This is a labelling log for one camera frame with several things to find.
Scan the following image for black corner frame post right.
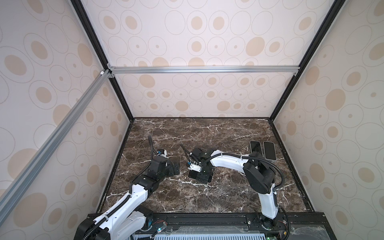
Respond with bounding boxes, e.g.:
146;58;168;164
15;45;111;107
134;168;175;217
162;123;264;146
270;0;347;122

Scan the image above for black phone silver edge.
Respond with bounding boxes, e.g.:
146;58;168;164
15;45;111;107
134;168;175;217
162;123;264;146
250;141;263;155

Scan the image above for black corner frame post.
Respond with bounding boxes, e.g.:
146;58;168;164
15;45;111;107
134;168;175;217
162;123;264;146
70;0;135;121
270;0;347;122

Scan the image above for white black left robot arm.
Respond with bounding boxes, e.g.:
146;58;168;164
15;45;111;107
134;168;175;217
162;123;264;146
74;154;180;240

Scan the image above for aluminium rail back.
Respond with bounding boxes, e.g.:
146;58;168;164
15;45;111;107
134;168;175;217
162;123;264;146
110;66;300;75

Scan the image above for black corner frame post left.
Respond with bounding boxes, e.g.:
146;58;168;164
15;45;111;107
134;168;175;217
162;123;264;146
70;0;135;121

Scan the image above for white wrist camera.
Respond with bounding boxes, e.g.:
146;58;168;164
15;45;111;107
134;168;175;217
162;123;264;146
187;162;202;173
157;149;167;158

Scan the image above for black phone white edge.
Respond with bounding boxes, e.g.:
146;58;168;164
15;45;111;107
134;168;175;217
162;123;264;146
263;141;277;161

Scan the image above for aluminium rail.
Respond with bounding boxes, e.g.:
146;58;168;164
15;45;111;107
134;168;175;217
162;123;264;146
110;66;300;75
1;69;112;224

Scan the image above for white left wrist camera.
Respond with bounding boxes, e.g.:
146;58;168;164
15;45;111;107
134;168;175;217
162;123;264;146
157;149;167;158

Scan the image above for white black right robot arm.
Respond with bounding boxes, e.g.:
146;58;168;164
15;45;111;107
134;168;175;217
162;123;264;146
186;148;285;220

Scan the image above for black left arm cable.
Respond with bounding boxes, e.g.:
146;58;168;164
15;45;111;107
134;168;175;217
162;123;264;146
80;135;160;240

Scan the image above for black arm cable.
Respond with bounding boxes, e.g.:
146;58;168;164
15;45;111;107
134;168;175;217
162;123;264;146
80;135;160;240
179;143;291;240

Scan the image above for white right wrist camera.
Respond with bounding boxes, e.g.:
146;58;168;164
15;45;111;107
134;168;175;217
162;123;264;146
187;162;202;173

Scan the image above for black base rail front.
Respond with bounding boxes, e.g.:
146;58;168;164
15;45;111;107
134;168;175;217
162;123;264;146
86;211;337;240

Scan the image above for aluminium rail left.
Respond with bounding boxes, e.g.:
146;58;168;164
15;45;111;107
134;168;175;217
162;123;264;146
1;69;112;224

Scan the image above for black phone purple edge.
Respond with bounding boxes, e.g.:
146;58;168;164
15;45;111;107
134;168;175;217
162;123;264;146
188;170;213;184

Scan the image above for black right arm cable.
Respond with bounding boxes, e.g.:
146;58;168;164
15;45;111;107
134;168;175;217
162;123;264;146
179;143;291;240

